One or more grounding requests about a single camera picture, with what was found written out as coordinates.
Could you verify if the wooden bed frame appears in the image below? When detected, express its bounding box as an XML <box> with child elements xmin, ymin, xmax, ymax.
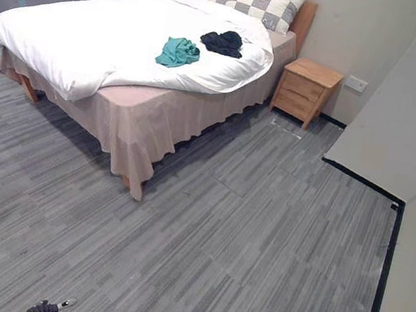
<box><xmin>0</xmin><ymin>0</ymin><xmax>319</xmax><ymax>220</ymax></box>

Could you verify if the white wall socket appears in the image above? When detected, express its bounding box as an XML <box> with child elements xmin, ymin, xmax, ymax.
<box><xmin>342</xmin><ymin>74</ymin><xmax>370</xmax><ymax>94</ymax></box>

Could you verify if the white duvet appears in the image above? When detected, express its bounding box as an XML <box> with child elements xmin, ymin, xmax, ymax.
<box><xmin>0</xmin><ymin>0</ymin><xmax>283</xmax><ymax>132</ymax></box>

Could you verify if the beige bed skirt sheet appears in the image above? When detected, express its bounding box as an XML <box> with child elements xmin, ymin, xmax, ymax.
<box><xmin>0</xmin><ymin>0</ymin><xmax>300</xmax><ymax>223</ymax></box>

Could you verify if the black cloth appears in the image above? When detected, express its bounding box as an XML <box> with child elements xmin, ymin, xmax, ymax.
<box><xmin>198</xmin><ymin>26</ymin><xmax>247</xmax><ymax>60</ymax></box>

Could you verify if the teal cloth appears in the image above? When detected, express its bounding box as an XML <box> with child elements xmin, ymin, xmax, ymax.
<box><xmin>153</xmin><ymin>34</ymin><xmax>204</xmax><ymax>74</ymax></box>

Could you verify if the wooden nightstand with drawers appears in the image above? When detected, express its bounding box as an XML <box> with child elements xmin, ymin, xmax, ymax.
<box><xmin>266</xmin><ymin>53</ymin><xmax>347</xmax><ymax>136</ymax></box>

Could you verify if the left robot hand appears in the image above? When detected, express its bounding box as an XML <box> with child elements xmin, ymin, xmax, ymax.
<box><xmin>23</xmin><ymin>290</ymin><xmax>77</xmax><ymax>312</ymax></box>

